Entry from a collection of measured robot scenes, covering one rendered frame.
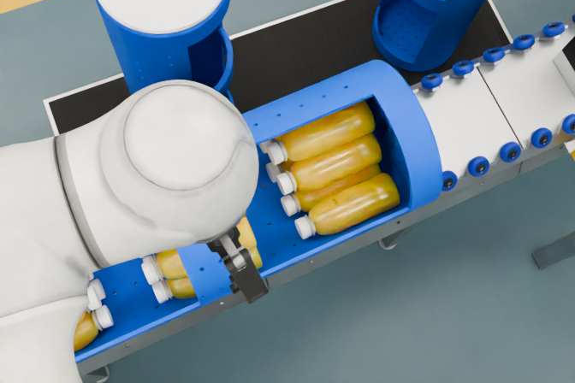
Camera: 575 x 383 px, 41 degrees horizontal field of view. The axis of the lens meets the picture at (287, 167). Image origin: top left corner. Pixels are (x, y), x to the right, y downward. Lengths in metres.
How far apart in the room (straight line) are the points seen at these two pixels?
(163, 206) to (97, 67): 2.22
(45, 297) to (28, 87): 2.21
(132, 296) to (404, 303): 1.21
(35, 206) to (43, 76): 2.20
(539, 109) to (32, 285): 1.35
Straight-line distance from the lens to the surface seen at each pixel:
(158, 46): 1.61
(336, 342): 2.45
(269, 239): 1.48
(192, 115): 0.48
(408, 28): 2.60
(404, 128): 1.30
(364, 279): 2.48
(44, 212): 0.53
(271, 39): 2.53
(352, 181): 1.47
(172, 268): 1.32
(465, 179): 1.62
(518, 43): 1.72
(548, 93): 1.75
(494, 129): 1.68
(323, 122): 1.37
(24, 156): 0.55
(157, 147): 0.47
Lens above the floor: 2.43
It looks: 73 degrees down
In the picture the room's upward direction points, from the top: 11 degrees clockwise
